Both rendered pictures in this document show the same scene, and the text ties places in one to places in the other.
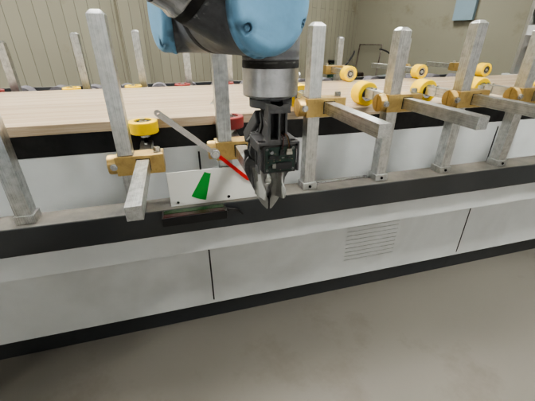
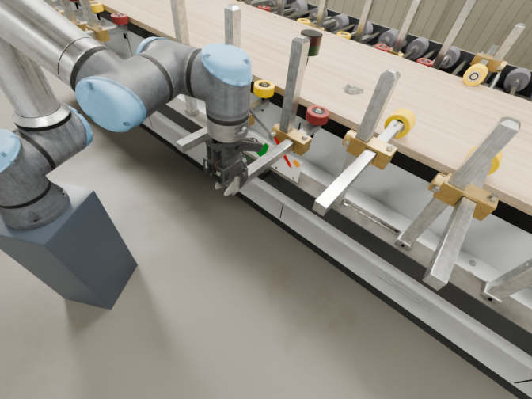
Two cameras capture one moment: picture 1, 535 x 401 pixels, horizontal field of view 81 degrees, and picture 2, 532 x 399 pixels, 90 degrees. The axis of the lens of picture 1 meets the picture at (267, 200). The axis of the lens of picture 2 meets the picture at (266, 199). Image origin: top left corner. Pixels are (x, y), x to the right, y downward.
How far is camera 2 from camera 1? 0.60 m
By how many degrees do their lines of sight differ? 44
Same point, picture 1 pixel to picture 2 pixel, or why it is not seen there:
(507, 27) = not seen: outside the picture
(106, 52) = (229, 37)
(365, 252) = (401, 288)
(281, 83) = (214, 131)
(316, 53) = (375, 101)
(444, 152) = (500, 283)
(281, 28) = (109, 123)
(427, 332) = (383, 380)
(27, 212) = (190, 109)
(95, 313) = not seen: hidden behind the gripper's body
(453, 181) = (491, 315)
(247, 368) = (260, 267)
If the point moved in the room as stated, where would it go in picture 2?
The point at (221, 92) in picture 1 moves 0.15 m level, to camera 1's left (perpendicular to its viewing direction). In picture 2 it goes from (288, 96) to (260, 75)
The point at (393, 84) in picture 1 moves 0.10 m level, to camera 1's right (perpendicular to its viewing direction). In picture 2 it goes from (457, 176) to (501, 204)
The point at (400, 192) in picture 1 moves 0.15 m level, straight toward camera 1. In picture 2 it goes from (413, 270) to (370, 276)
